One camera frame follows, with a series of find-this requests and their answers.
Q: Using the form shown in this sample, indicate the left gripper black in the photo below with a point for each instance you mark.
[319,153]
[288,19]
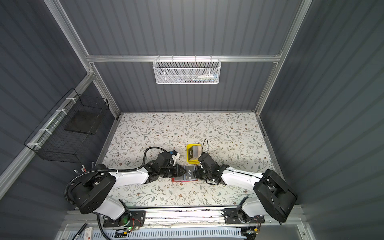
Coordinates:
[178,172]

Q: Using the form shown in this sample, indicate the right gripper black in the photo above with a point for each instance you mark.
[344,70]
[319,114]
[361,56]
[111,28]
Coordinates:
[196,173]

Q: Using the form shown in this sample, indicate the red leather card holder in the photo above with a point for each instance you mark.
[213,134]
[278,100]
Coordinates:
[181,180]

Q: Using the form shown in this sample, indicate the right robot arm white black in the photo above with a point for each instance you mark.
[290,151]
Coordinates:
[274,197]

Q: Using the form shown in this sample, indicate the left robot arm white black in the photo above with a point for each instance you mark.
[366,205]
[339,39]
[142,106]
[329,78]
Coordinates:
[90,191]

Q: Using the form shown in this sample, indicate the stack of credit cards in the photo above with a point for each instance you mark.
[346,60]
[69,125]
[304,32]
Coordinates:
[195,151]

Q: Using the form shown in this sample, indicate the yellow plastic card tray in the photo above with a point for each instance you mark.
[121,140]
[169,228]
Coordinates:
[192,161]

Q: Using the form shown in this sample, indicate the white pencil cup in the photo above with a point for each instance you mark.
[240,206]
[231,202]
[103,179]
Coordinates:
[83,169]

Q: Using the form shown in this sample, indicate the white tube in basket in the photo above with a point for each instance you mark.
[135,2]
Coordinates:
[209,77]

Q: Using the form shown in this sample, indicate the small white red box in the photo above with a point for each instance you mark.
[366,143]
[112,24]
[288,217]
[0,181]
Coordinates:
[88,233]

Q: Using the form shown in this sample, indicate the black pen on ledge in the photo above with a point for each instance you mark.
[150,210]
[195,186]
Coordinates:
[80,231]

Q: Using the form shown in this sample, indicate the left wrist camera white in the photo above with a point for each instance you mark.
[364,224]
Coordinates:
[175,155]

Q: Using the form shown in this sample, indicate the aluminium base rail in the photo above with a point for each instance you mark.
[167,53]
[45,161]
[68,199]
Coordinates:
[182,217]

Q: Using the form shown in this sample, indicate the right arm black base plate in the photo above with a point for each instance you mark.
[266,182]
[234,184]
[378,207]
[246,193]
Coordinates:
[234,216]

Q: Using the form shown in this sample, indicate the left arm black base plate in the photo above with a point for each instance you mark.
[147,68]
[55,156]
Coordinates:
[128,219]

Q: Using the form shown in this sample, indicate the white slotted cable duct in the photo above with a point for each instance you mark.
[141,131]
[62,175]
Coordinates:
[215,233]

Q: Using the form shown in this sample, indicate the white wire mesh basket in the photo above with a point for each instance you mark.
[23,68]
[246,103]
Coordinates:
[185,73]

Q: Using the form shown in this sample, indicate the black wire mesh basket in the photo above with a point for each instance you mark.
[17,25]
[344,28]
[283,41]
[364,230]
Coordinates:
[67,134]

